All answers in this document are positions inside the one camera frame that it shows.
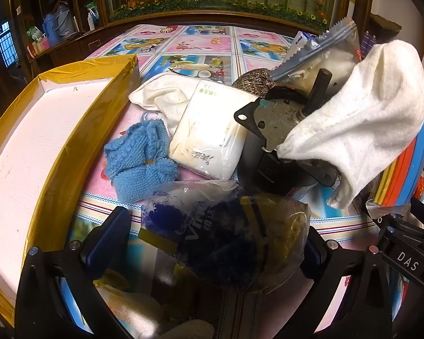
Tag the brown cardboard piece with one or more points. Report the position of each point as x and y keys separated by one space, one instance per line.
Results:
x=385 y=24

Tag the purple box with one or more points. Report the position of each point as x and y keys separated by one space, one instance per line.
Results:
x=367 y=44

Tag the clear zip bag white filling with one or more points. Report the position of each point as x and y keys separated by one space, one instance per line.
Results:
x=327 y=60

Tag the white tissue pack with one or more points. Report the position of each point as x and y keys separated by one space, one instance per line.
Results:
x=205 y=130

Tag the blue white packet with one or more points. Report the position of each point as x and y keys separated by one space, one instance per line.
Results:
x=300 y=42

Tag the blue knitted cloth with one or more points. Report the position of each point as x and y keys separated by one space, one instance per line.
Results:
x=137 y=162

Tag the large white towel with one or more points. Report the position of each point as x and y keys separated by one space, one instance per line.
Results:
x=360 y=120

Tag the window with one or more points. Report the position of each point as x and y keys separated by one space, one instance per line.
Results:
x=3 y=44

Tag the striped colourful plastic stack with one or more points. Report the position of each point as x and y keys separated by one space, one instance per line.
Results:
x=410 y=155

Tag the speckled brown cloth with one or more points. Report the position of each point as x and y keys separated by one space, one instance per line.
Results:
x=251 y=79

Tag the black metal tool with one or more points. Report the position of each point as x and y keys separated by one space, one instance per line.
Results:
x=268 y=120

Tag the white foam box yellow tape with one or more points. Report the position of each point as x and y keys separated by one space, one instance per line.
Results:
x=39 y=141

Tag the small white cloth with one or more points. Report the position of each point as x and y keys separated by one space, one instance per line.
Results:
x=159 y=95

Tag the wooden cabinet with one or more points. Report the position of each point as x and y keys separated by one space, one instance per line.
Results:
x=67 y=47

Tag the printed tablecloth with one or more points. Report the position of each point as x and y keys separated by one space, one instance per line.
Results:
x=205 y=46

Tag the small carton box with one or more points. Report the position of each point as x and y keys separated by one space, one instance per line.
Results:
x=39 y=44

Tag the grey-blue thermos jug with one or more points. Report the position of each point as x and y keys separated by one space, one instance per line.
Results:
x=66 y=19

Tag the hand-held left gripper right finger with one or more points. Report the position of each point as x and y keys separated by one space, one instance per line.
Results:
x=312 y=256

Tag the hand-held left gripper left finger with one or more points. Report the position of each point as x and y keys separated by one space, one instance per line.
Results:
x=104 y=242

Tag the plastic bag with blue cloth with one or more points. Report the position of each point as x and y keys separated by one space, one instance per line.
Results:
x=226 y=233

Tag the blue thermos jug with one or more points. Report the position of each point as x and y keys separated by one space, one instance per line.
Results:
x=49 y=30

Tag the white bottle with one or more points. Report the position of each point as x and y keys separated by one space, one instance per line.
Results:
x=91 y=19

